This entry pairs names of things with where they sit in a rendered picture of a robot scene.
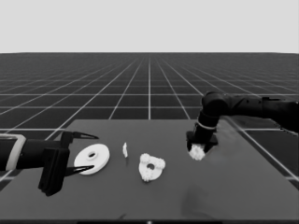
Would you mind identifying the large thick white disc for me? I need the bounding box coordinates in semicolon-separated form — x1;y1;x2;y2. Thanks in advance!
73;143;111;175

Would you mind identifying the white round carrier with pins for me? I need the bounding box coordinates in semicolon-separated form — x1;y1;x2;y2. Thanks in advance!
138;152;166;183

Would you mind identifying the small thin white T-shaped piece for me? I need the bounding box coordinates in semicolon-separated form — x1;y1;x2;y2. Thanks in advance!
121;142;129;159

